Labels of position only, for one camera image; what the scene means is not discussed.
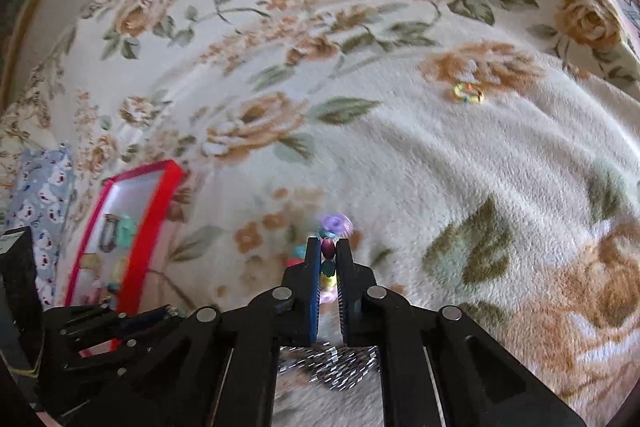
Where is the colorful bead bracelet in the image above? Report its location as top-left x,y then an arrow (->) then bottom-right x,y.
284,212 -> 356,306

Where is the silver sparkly bracelet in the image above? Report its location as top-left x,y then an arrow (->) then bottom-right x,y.
278,340 -> 380,391

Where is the bronze metal watch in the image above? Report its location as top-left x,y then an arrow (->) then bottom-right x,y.
99,212 -> 120,254

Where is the teal hair tie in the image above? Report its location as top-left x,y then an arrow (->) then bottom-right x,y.
115,213 -> 138,249

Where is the red jewelry box tray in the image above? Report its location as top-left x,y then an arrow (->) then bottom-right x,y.
63,159 -> 189,353

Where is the blue koala print pillow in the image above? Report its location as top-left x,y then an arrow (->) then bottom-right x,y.
6,146 -> 75,309

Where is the floral blanket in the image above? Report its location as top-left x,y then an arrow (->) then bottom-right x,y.
1,0 -> 639,426

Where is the small gold colorful ring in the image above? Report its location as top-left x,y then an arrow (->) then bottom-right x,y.
452,81 -> 486,106

